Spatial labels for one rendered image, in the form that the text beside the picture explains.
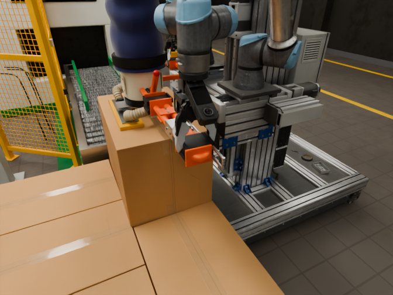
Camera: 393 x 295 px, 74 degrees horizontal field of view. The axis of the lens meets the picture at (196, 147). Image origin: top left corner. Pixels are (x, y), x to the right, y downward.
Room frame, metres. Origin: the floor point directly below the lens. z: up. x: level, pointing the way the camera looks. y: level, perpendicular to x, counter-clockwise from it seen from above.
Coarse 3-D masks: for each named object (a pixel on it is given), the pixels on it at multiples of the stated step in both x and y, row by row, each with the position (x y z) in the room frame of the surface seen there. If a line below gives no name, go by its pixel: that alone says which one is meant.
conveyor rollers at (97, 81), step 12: (72, 72) 3.27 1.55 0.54; (84, 72) 3.26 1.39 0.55; (96, 72) 3.30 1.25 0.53; (108, 72) 3.28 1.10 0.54; (84, 84) 2.82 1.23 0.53; (96, 84) 2.79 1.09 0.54; (108, 84) 2.77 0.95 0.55; (96, 96) 2.44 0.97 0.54; (84, 108) 2.14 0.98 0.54; (96, 108) 2.11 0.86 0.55; (84, 120) 1.89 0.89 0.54; (96, 120) 1.92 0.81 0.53; (96, 132) 1.68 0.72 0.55; (96, 144) 1.51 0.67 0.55
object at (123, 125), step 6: (114, 102) 1.19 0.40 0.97; (114, 108) 1.14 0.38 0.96; (126, 108) 1.07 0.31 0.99; (114, 114) 1.08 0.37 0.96; (120, 114) 1.06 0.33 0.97; (120, 120) 1.00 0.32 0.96; (138, 120) 1.00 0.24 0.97; (120, 126) 0.95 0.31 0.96; (126, 126) 0.96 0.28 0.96; (132, 126) 0.96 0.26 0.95; (138, 126) 0.97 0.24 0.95
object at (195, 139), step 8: (192, 136) 0.63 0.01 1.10; (200, 136) 0.63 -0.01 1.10; (184, 144) 0.59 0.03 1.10; (192, 144) 0.59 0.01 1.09; (200, 144) 0.59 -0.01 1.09; (208, 144) 0.59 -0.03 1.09; (176, 152) 0.62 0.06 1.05; (184, 152) 0.59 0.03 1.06; (192, 152) 0.56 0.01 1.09; (200, 152) 0.57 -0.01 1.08; (184, 160) 0.58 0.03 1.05; (192, 160) 0.56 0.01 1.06; (208, 160) 0.58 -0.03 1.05
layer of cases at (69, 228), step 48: (0, 192) 1.03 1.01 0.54; (48, 192) 1.03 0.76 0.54; (96, 192) 1.03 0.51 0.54; (0, 240) 0.73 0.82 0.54; (48, 240) 0.73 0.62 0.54; (96, 240) 0.73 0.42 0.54; (144, 240) 0.73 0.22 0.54; (192, 240) 0.73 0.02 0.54; (240, 240) 0.73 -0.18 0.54; (0, 288) 0.53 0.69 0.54; (48, 288) 0.53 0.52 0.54; (96, 288) 0.53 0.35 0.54; (144, 288) 0.53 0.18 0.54; (192, 288) 0.53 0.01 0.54; (240, 288) 0.53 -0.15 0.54
